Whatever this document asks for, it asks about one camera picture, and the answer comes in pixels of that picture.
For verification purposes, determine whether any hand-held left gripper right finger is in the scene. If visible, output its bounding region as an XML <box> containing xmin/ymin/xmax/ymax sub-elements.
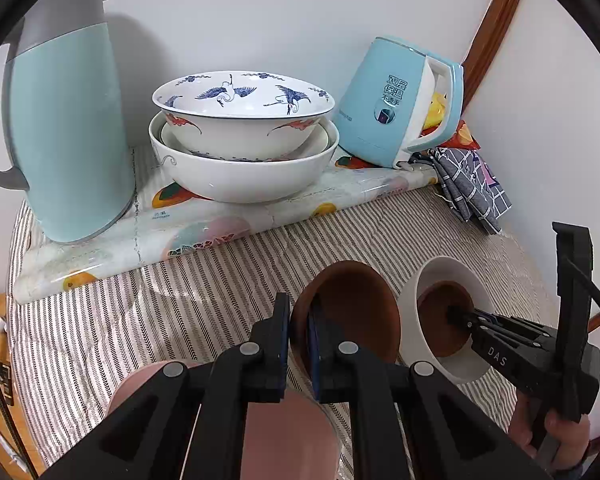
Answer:
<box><xmin>307</xmin><ymin>305</ymin><xmax>551</xmax><ymax>480</ymax></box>

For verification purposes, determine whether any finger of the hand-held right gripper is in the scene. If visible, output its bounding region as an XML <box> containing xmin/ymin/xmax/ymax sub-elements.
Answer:
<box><xmin>462</xmin><ymin>322</ymin><xmax>501</xmax><ymax>343</ymax></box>
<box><xmin>447</xmin><ymin>308</ymin><xmax>498</xmax><ymax>328</ymax></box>

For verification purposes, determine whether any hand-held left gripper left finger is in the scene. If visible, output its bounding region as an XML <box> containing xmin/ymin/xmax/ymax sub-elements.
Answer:
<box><xmin>45</xmin><ymin>292</ymin><xmax>293</xmax><ymax>480</ymax></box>

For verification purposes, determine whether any small brown clay bowl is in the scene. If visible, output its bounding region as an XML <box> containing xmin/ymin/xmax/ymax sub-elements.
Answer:
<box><xmin>291</xmin><ymin>260</ymin><xmax>400</xmax><ymax>383</ymax></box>
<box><xmin>417</xmin><ymin>281</ymin><xmax>476</xmax><ymax>358</ymax></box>

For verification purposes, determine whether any white patterned bowl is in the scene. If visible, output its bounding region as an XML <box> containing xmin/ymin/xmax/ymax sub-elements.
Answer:
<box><xmin>399</xmin><ymin>256</ymin><xmax>496</xmax><ymax>385</ymax></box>

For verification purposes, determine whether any person's right hand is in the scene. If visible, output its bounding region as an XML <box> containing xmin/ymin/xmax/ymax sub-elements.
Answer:
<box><xmin>510</xmin><ymin>392</ymin><xmax>593</xmax><ymax>471</ymax></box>

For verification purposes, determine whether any pink square plate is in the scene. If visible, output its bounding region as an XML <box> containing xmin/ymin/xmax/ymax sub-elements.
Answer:
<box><xmin>105</xmin><ymin>360</ymin><xmax>341</xmax><ymax>480</ymax></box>

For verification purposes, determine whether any grey plaid cloth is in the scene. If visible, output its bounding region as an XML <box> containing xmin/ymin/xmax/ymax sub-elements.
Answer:
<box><xmin>427</xmin><ymin>147</ymin><xmax>512</xmax><ymax>235</ymax></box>

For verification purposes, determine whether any striped grey tablecloth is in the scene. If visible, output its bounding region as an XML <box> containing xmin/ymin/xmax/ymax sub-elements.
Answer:
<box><xmin>5</xmin><ymin>192</ymin><xmax>556</xmax><ymax>480</ymax></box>

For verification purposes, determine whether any rolled floral plastic mat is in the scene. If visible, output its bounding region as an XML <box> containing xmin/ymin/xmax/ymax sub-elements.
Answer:
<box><xmin>12</xmin><ymin>145</ymin><xmax>441</xmax><ymax>305</ymax></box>

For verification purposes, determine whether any large white bowl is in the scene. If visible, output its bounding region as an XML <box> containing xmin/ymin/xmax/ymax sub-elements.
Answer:
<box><xmin>148</xmin><ymin>110</ymin><xmax>340</xmax><ymax>204</ymax></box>

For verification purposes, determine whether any yellow and red bag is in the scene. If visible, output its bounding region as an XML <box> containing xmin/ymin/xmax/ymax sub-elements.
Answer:
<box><xmin>420</xmin><ymin>90</ymin><xmax>481</xmax><ymax>152</ymax></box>

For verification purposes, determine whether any blue crane print bowl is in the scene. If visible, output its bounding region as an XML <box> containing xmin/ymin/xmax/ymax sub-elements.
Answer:
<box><xmin>152</xmin><ymin>71</ymin><xmax>336</xmax><ymax>161</ymax></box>

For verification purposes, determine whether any light blue electric kettle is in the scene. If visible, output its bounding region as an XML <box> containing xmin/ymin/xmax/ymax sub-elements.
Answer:
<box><xmin>336</xmin><ymin>36</ymin><xmax>465</xmax><ymax>169</ymax></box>

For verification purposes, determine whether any white nested bowl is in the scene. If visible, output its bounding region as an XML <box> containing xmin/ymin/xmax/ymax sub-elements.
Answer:
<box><xmin>160</xmin><ymin>120</ymin><xmax>330</xmax><ymax>162</ymax></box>

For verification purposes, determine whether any light blue thermos jug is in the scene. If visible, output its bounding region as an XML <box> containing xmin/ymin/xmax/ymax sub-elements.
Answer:
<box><xmin>0</xmin><ymin>0</ymin><xmax>136</xmax><ymax>245</ymax></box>

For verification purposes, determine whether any brown wooden door frame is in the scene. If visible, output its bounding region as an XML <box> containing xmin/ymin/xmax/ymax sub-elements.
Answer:
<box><xmin>462</xmin><ymin>0</ymin><xmax>528</xmax><ymax>126</ymax></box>

